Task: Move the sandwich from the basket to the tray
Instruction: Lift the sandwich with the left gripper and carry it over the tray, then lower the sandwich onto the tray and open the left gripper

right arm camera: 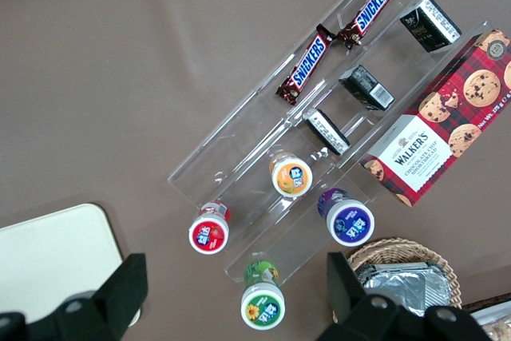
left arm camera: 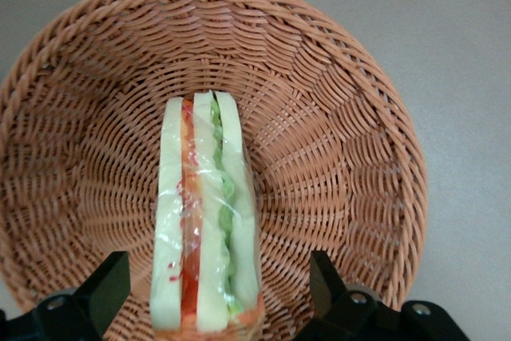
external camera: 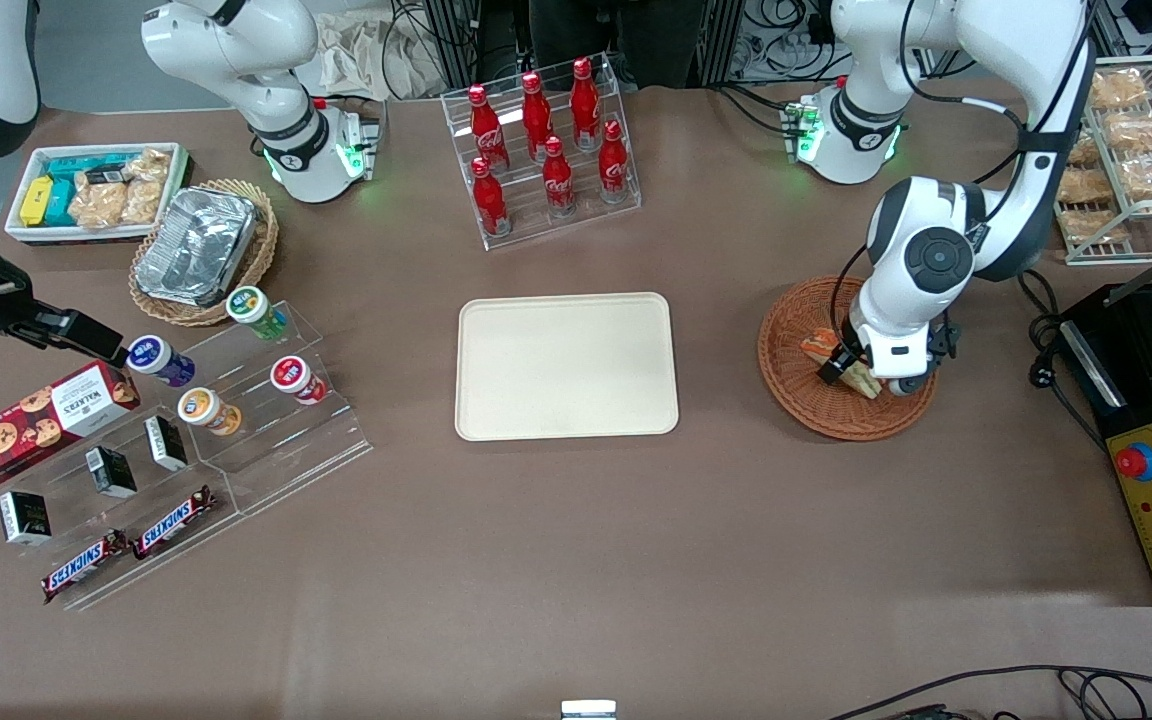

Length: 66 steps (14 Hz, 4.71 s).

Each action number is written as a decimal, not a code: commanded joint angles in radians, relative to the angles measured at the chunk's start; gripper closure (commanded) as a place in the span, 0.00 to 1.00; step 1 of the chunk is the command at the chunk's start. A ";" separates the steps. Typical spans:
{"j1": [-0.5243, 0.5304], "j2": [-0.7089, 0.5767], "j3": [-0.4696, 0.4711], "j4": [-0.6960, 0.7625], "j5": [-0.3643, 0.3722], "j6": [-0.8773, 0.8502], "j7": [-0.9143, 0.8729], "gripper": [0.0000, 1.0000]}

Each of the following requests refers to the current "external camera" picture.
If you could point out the clear acrylic cup stand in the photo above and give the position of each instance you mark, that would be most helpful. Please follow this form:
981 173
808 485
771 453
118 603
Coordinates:
286 450

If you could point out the clear bag of crackers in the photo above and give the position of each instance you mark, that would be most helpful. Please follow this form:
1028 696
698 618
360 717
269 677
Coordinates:
146 190
98 205

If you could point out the grey arm base connector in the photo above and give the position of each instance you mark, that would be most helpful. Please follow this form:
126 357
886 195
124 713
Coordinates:
361 145

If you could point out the red cola bottle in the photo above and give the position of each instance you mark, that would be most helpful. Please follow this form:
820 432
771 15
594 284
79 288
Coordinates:
613 165
536 115
486 130
490 200
558 180
585 105

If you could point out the orange lidded cup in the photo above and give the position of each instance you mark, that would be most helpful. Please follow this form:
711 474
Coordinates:
204 408

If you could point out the small white device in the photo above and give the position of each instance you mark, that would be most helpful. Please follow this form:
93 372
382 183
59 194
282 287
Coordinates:
588 710

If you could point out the red Walkers cookie box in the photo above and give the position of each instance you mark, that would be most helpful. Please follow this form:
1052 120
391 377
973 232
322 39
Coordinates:
36 425

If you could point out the yellow snack box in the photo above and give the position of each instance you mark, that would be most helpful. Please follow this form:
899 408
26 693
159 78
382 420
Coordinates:
36 200

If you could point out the beige plastic tray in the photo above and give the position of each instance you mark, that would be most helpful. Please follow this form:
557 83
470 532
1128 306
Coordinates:
566 365

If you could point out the clear acrylic bottle rack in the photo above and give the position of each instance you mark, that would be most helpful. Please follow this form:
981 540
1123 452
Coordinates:
536 225

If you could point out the aluminium foil container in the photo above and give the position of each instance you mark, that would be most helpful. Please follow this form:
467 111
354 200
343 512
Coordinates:
198 245

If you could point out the small black carton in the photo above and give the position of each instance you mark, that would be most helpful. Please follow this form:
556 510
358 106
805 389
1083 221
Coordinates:
166 443
26 518
111 473

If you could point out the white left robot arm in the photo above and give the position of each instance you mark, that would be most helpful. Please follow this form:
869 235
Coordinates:
1016 60

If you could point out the red lidded cup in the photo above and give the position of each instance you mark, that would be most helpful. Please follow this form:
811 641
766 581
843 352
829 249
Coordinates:
294 376

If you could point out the green lidded cup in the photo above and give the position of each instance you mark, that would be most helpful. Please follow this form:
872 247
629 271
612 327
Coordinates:
251 308

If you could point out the brown wicker basket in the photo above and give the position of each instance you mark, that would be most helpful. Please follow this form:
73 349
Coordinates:
806 410

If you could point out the teal snack box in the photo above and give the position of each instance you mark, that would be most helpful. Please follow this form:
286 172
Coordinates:
81 164
61 205

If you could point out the black appliance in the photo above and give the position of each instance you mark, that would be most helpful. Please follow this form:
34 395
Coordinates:
1136 400

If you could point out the clear acrylic snack stand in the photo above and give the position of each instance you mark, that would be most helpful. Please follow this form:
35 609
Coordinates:
86 520

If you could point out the triangular sandwich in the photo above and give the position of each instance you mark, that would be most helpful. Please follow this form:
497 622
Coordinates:
816 346

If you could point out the green-lit arm base connector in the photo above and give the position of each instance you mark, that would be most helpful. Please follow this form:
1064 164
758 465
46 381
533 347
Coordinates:
804 130

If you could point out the person in dark clothes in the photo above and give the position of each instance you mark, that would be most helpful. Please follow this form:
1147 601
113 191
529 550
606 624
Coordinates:
616 35

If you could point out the light wicker basket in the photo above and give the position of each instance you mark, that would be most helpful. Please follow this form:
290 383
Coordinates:
261 250

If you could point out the Snickers bar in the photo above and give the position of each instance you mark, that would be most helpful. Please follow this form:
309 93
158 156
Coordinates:
174 522
84 567

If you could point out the white plastic snack bin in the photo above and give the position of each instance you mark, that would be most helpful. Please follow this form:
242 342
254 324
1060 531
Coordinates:
21 232

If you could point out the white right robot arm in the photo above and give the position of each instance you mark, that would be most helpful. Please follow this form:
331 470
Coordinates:
236 40

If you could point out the purple lidded cup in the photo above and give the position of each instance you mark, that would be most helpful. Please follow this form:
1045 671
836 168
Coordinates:
156 358

